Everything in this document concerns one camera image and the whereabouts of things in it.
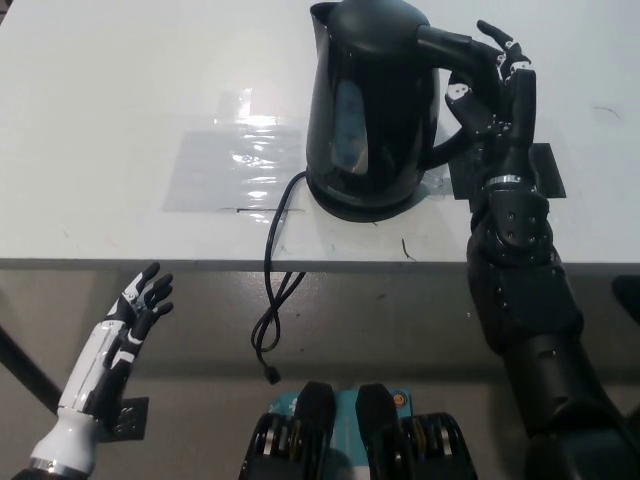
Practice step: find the white and black left hand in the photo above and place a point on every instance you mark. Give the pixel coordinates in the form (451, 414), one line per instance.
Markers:
(107, 350)

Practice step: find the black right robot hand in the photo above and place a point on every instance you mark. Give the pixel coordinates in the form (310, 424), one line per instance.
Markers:
(520, 115)

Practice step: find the black electric kettle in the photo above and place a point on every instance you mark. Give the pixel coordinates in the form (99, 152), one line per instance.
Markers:
(370, 100)

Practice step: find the black tape patch on desk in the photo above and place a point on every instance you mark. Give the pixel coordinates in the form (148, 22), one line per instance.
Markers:
(550, 170)

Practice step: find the black round kettle base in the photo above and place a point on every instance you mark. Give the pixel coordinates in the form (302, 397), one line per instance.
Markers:
(365, 214)

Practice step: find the black and teal robot body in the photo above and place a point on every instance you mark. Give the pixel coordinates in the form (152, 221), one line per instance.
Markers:
(315, 430)

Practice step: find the black floor tape patch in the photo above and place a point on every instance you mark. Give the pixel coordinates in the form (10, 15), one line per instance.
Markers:
(131, 417)

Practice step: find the black table leg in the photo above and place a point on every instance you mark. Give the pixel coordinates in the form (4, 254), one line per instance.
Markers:
(25, 365)

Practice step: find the large clear plastic sheet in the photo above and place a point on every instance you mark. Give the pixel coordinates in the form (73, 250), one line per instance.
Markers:
(230, 170)

